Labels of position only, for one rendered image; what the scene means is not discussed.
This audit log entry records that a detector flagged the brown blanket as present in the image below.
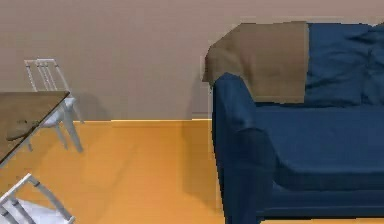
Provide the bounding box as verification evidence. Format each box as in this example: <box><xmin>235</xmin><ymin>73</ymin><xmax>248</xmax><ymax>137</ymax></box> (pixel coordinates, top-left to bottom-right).
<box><xmin>202</xmin><ymin>20</ymin><xmax>310</xmax><ymax>105</ymax></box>

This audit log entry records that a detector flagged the blue sofa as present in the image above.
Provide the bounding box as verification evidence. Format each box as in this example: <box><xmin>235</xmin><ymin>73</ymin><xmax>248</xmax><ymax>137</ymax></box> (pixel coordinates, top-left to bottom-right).
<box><xmin>211</xmin><ymin>21</ymin><xmax>384</xmax><ymax>224</ymax></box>

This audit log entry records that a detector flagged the white chair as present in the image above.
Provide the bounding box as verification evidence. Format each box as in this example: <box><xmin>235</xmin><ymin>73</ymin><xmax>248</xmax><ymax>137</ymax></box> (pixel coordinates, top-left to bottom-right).
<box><xmin>0</xmin><ymin>172</ymin><xmax>77</xmax><ymax>224</ymax></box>
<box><xmin>23</xmin><ymin>58</ymin><xmax>85</xmax><ymax>153</ymax></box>

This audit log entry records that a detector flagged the brown wooden table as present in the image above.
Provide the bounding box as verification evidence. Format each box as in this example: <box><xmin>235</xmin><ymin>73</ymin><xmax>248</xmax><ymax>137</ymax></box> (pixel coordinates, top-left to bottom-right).
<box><xmin>0</xmin><ymin>90</ymin><xmax>84</xmax><ymax>169</ymax></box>

